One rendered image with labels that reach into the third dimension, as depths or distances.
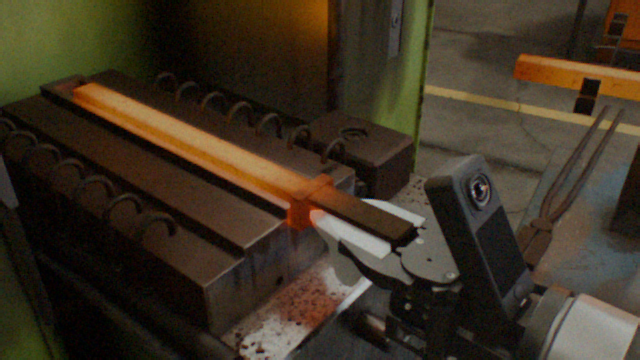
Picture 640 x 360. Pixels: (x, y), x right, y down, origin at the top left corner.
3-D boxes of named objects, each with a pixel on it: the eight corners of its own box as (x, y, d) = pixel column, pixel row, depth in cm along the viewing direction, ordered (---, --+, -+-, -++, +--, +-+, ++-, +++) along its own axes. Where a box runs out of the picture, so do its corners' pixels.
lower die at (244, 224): (352, 230, 60) (355, 163, 55) (211, 344, 47) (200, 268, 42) (122, 118, 82) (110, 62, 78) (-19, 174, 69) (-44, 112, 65)
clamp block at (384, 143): (412, 183, 68) (417, 135, 64) (371, 215, 62) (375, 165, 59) (334, 151, 74) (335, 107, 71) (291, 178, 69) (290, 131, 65)
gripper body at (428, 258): (374, 333, 46) (515, 418, 40) (381, 254, 42) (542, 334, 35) (422, 283, 51) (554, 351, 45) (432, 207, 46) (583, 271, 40)
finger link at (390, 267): (327, 263, 44) (427, 311, 40) (327, 248, 44) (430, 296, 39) (359, 233, 48) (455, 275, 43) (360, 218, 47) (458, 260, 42)
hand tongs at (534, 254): (603, 108, 120) (605, 103, 119) (625, 113, 117) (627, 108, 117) (502, 260, 79) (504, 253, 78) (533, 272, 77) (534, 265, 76)
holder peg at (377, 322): (401, 343, 55) (404, 324, 53) (386, 360, 53) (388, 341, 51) (367, 323, 57) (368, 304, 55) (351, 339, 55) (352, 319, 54)
